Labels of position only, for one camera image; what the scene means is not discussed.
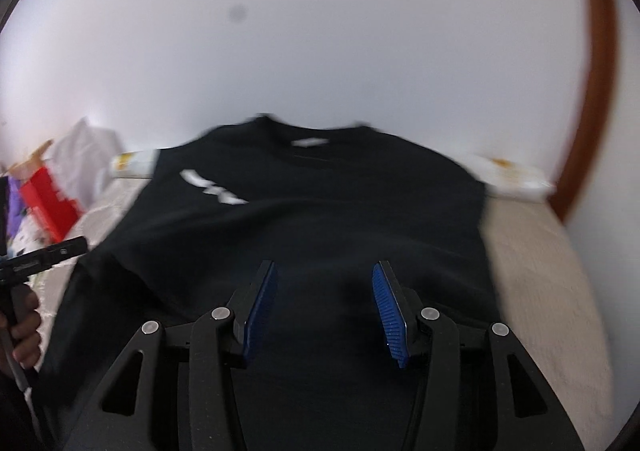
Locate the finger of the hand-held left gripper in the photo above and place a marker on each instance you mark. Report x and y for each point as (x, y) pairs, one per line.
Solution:
(47, 253)

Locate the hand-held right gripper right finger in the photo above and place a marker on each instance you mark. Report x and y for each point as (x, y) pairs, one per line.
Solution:
(387, 316)

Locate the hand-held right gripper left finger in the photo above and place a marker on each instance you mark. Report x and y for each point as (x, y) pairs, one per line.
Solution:
(261, 308)

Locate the black t-shirt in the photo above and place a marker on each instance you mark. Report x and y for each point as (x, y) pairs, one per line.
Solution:
(310, 211)

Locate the person's left hand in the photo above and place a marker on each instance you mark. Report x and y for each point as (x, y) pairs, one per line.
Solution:
(29, 326)

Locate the red box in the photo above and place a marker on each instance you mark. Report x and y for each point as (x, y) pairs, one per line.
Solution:
(47, 203)

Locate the purple bag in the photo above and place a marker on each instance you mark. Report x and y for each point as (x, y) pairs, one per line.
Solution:
(15, 201)

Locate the brown cardboard box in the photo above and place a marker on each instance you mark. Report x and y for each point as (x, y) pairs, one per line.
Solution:
(32, 158)

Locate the white plastic bag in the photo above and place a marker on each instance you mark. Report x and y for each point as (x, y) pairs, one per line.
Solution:
(85, 156)

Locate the striped bed cover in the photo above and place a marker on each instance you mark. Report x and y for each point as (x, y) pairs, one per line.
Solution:
(540, 281)

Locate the white rolled mat yellow prints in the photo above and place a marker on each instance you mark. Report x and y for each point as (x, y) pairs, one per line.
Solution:
(505, 178)

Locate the brown wooden door frame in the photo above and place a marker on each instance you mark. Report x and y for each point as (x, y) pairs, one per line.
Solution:
(597, 56)

